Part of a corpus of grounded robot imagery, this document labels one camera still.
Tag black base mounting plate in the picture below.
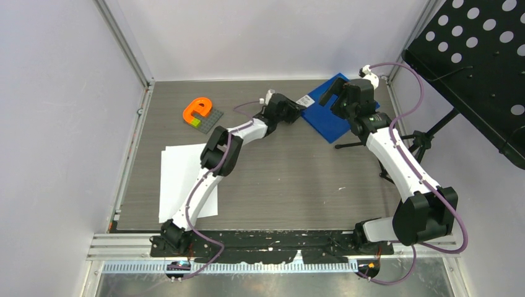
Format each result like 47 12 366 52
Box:
150 230 394 264

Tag orange letter e block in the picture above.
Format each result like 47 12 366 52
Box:
183 97 212 126

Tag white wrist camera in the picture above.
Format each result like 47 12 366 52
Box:
259 89 275 105
358 65 380 90

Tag black perforated music stand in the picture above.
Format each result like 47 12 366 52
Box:
334 0 525 185

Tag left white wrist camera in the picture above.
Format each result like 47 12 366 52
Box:
259 89 275 105

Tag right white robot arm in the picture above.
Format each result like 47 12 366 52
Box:
319 77 458 254

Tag grey lego baseplate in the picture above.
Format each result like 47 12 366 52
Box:
193 108 223 134

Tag blue plastic folder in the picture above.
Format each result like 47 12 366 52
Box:
297 74 377 144

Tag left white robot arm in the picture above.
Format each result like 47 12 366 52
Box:
160 92 306 256

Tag green lego brick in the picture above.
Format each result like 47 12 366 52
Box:
190 118 201 127

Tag aluminium frame rail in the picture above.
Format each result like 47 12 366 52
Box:
86 230 461 262

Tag white paper sheets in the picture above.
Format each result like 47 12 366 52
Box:
158 144 207 223

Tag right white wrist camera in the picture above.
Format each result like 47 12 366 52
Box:
358 65 380 90

